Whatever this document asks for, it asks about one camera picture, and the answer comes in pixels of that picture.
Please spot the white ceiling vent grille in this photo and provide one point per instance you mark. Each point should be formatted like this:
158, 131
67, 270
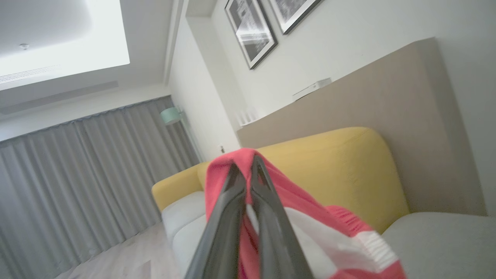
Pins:
27, 74

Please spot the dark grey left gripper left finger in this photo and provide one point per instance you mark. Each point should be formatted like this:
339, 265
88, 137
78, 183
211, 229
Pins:
223, 232

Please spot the floor lamp with mint shade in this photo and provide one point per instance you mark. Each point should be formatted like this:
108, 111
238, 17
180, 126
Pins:
170, 115

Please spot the red and white jersey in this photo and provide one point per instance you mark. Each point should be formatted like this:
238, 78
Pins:
298, 199

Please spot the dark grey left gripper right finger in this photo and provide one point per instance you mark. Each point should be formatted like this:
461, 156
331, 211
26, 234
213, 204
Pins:
275, 240

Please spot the flat white box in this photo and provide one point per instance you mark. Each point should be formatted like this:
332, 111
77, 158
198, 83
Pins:
316, 86

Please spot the grey pleated curtain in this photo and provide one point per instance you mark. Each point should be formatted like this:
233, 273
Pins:
77, 174

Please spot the round ceiling smoke detector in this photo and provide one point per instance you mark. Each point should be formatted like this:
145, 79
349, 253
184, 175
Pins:
24, 46

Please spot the yellow sofa backrest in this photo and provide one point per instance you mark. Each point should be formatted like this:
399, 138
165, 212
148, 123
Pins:
341, 170

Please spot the small white ribbed object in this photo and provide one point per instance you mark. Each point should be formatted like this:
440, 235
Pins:
246, 117

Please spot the large black framed picture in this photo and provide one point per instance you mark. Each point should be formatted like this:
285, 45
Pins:
252, 31

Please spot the large grey sofa seat cushion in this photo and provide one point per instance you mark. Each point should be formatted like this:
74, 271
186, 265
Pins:
445, 248

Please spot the beige wall panel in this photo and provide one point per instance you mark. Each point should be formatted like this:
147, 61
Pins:
368, 100

